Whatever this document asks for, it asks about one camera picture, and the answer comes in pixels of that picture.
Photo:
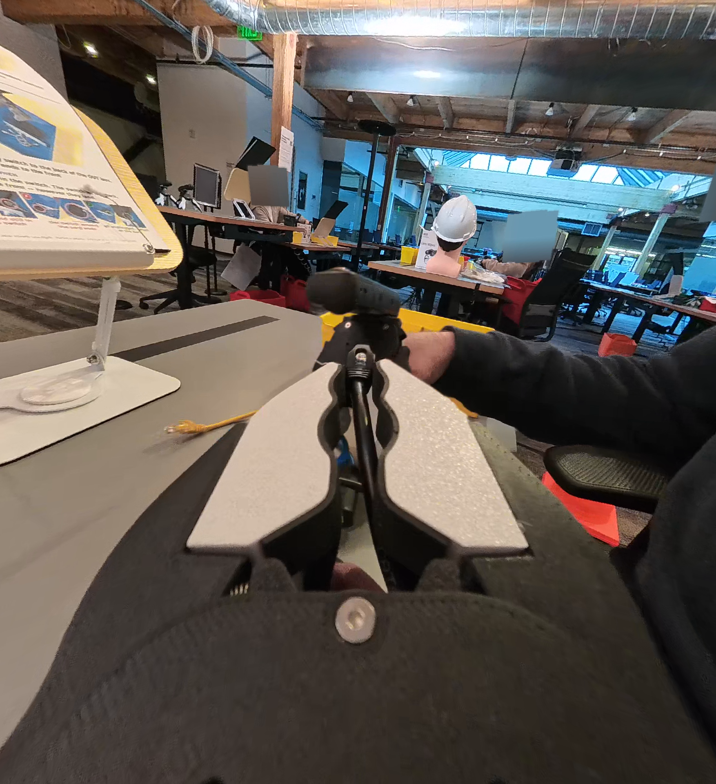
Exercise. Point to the yellow plastic bin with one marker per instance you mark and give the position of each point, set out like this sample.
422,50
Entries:
437,321

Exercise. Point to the computer monitor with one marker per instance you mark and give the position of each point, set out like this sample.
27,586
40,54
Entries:
207,185

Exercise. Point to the person's right hand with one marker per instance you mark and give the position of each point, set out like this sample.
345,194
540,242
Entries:
431,355

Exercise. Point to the white hard hat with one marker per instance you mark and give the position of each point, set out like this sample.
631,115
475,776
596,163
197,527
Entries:
455,217

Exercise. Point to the orange traffic cone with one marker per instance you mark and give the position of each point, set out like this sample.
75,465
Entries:
590,514

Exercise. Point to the wooden desk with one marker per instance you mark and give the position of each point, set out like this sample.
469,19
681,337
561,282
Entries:
407,275
223,220

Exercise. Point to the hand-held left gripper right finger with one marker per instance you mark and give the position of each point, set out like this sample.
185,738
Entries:
444,471

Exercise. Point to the mannequin head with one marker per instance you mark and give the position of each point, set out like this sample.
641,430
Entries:
444,260

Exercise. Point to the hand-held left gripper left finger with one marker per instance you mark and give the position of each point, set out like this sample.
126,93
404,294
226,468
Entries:
278,465

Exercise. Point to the person's left hand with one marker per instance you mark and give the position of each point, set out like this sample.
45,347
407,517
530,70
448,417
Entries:
358,579

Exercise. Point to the black mesh office chair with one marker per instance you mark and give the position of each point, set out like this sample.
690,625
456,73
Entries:
548,300

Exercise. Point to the silver air duct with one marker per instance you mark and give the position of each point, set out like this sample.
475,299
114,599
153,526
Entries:
456,15

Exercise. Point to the black mesh chair armrest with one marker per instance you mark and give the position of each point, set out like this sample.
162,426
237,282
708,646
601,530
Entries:
609,475

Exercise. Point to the person's right forearm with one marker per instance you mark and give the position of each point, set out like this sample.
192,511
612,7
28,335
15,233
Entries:
578,386

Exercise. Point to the wooden post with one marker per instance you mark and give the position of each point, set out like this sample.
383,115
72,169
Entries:
283,92

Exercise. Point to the instruction sheet stand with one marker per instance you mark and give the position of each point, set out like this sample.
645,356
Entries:
58,398

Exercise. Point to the orange bin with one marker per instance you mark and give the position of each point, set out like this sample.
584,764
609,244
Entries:
616,345

